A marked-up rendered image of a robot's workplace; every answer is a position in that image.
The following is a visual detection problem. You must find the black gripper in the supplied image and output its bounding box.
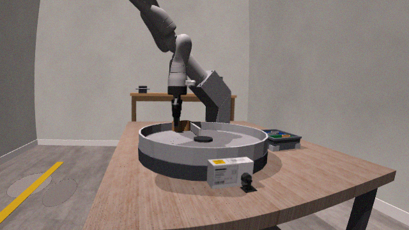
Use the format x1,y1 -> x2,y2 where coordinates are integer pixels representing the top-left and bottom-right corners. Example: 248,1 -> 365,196
167,86 -> 187,128

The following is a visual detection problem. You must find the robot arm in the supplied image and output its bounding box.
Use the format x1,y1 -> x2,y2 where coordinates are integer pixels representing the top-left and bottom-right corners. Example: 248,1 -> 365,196
129,0 -> 208,86

